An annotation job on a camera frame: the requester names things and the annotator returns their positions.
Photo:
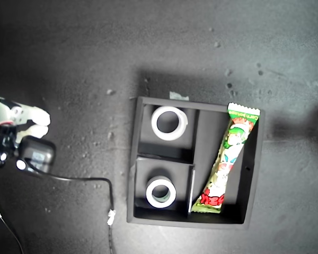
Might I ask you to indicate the green printed snack bar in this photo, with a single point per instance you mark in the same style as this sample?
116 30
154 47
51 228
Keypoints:
236 132

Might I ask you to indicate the white tape roll with tab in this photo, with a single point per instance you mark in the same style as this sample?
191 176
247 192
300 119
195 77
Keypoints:
154 124

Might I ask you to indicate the white tape roll green core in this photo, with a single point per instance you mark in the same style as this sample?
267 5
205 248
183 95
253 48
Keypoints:
148 194

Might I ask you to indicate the black tray with wells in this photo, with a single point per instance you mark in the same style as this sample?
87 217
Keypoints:
209 137

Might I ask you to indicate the torn white tape piece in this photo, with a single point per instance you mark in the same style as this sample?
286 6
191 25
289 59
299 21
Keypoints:
178 95

